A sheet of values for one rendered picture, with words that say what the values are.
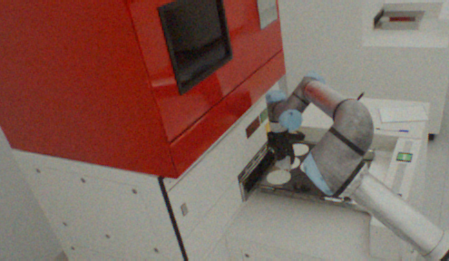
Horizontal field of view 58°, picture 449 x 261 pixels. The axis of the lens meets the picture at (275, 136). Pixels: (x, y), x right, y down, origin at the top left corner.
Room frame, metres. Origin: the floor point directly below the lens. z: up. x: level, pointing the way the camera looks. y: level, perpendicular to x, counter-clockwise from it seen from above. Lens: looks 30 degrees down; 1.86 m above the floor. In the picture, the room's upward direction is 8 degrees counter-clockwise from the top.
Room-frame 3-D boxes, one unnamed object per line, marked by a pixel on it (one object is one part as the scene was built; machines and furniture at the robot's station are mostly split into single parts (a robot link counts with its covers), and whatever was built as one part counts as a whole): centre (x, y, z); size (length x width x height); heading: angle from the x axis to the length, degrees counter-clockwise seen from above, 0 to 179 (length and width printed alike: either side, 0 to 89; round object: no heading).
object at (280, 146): (1.36, -0.01, 1.05); 0.09 x 0.08 x 0.12; 125
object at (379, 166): (1.28, -0.38, 0.87); 0.36 x 0.08 x 0.03; 152
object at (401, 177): (1.16, -0.43, 0.89); 0.55 x 0.09 x 0.14; 152
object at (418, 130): (1.69, -0.40, 0.89); 0.62 x 0.35 x 0.14; 62
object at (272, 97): (1.36, -0.02, 1.21); 0.09 x 0.08 x 0.11; 19
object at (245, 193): (1.48, 0.06, 0.89); 0.44 x 0.02 x 0.10; 152
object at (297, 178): (1.39, -0.13, 0.90); 0.34 x 0.34 x 0.01; 62
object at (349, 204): (1.26, -0.13, 0.84); 0.50 x 0.02 x 0.03; 62
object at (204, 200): (1.33, 0.15, 1.02); 0.82 x 0.03 x 0.40; 152
